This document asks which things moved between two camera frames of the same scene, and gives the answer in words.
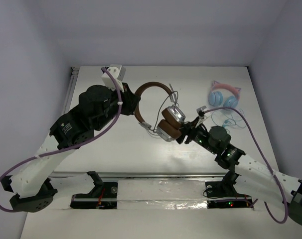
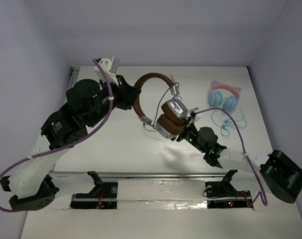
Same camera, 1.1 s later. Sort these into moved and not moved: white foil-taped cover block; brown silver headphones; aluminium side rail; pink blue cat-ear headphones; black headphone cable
Moved: brown silver headphones; black headphone cable
Not moved: pink blue cat-ear headphones; white foil-taped cover block; aluminium side rail
